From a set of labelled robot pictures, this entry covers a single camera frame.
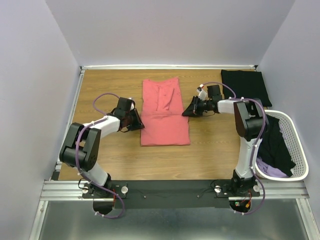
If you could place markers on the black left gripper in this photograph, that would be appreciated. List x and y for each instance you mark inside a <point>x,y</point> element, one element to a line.
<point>138,123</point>

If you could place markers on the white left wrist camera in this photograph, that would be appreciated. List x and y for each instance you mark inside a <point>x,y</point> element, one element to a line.
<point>132,104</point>

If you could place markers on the white table edge rail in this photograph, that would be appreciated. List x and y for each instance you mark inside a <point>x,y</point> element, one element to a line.
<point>167,67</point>

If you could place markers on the lavender t-shirt in basket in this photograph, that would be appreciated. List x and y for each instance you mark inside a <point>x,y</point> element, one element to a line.
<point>272,171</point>

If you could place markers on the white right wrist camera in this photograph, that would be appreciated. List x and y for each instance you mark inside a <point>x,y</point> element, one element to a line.
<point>202,94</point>

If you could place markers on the black t-shirt in basket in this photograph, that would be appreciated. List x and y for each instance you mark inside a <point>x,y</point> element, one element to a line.
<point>275,147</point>

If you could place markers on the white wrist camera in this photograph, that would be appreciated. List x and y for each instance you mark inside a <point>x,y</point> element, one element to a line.
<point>202,94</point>
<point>132,104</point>

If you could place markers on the white plastic laundry basket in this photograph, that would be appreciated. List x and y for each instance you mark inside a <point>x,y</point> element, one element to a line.
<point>281,156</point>

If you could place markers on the folded black t-shirt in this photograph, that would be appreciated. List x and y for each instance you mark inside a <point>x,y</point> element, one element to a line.
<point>247,84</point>

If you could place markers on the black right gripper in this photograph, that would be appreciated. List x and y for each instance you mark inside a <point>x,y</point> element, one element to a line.
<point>192,109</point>

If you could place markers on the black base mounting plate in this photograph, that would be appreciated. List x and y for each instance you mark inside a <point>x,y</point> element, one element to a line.
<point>162,194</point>

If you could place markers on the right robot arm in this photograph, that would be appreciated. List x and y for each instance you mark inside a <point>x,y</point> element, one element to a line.
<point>250,123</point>

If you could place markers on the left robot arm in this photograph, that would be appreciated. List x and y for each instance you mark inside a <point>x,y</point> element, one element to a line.
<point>81,145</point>

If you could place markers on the pink t-shirt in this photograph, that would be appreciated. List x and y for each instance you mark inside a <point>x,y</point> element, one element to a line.
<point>161,114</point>

